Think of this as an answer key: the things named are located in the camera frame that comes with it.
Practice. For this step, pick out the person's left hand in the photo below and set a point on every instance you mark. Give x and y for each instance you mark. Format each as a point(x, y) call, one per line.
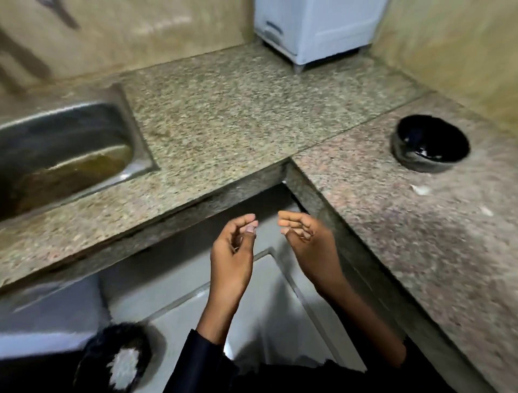
point(230, 267)

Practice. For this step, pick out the person's right hand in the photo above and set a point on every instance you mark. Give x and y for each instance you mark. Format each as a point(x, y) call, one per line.
point(317, 255)

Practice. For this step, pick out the person's right fingers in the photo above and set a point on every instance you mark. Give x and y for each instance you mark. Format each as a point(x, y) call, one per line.
point(297, 223)

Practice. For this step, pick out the person's left thumb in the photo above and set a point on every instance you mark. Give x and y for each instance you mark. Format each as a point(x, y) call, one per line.
point(249, 233)

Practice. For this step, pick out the person's left forearm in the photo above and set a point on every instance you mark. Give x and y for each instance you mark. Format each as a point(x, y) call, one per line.
point(220, 315)

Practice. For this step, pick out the person's right forearm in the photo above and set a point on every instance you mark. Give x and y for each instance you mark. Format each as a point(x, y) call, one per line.
point(364, 324)

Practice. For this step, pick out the white peel scrap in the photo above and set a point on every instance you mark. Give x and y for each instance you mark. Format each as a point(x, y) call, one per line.
point(486, 211)
point(421, 190)

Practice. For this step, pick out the person's black garment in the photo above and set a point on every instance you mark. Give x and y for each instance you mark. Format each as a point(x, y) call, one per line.
point(210, 368)

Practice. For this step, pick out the black glossy bowl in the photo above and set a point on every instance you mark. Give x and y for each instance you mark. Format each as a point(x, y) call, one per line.
point(429, 141)

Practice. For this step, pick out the black fuzzy slipper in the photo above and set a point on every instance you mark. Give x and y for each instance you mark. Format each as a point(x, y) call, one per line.
point(101, 356)

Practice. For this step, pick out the white appliance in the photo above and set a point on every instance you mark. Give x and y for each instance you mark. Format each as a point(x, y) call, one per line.
point(323, 28)

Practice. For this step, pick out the stainless steel sink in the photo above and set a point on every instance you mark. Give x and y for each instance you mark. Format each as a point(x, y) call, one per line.
point(64, 141)

